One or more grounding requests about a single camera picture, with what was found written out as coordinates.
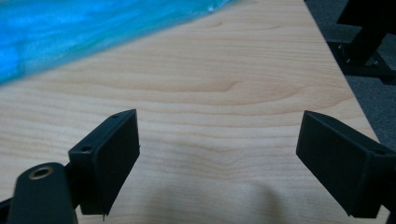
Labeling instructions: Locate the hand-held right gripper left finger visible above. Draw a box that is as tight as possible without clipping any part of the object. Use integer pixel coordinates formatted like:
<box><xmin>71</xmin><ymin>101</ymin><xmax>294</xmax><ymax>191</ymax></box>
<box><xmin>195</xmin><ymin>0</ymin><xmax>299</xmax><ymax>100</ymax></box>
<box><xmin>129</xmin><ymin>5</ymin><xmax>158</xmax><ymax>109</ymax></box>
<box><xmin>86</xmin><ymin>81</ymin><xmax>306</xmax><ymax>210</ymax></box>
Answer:
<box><xmin>67</xmin><ymin>108</ymin><xmax>141</xmax><ymax>217</ymax></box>

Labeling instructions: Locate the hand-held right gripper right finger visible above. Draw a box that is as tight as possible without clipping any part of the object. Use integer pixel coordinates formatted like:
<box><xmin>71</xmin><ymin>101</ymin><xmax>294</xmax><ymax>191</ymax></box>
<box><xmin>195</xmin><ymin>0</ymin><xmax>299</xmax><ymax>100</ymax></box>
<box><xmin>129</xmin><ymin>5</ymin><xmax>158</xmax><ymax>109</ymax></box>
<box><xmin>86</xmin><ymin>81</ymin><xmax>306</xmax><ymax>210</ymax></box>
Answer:
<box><xmin>295</xmin><ymin>109</ymin><xmax>396</xmax><ymax>219</ymax></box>

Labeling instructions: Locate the blue plastic bag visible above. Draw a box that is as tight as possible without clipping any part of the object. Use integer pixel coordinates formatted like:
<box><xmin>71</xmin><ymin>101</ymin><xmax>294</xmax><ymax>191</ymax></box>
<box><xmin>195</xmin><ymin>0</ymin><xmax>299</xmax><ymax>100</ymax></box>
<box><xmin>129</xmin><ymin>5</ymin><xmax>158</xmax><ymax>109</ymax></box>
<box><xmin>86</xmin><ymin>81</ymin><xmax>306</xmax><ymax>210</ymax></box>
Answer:
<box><xmin>0</xmin><ymin>0</ymin><xmax>237</xmax><ymax>86</ymax></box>

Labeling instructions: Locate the black metal stand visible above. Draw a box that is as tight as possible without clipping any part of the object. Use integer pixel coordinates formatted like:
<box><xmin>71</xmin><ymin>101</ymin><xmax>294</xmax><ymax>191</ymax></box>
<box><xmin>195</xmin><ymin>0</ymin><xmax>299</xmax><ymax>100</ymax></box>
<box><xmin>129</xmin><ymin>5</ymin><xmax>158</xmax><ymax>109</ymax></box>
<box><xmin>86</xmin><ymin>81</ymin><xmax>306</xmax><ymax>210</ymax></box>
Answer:
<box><xmin>304</xmin><ymin>0</ymin><xmax>396</xmax><ymax>86</ymax></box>

